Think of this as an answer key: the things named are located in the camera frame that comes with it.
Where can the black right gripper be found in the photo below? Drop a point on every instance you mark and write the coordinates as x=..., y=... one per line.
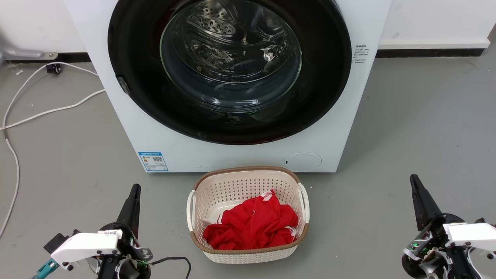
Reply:
x=434, y=236

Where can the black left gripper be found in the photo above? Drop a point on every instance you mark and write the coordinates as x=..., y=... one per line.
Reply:
x=139, y=263

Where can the black round glass washer door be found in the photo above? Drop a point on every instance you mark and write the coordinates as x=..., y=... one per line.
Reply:
x=131, y=46

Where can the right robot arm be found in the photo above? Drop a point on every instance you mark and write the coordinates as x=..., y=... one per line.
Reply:
x=463, y=267

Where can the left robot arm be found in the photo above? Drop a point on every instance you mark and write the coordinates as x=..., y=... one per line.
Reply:
x=106, y=271

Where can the white front-load washing machine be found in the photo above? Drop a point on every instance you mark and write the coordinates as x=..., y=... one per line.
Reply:
x=232, y=155

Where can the blue energy label sticker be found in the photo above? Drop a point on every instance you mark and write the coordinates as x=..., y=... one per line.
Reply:
x=153, y=161

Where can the teal connector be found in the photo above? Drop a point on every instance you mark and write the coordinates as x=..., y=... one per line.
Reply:
x=45, y=269

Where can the cream plastic laundry basket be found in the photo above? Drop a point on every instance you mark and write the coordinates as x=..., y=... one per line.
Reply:
x=248, y=182

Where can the red garment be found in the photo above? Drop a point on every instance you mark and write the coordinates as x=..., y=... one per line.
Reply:
x=252, y=224

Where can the round white filter cover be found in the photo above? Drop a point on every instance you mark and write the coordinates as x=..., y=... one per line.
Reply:
x=303, y=160

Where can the small black plug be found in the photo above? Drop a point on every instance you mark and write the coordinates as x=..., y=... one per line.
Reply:
x=53, y=68

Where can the grey pipe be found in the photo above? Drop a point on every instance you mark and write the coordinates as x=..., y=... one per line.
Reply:
x=23, y=53

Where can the steel perforated washer drum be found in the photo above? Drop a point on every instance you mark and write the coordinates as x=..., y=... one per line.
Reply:
x=217, y=21

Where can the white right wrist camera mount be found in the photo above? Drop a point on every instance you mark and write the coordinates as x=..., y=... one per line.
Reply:
x=472, y=234

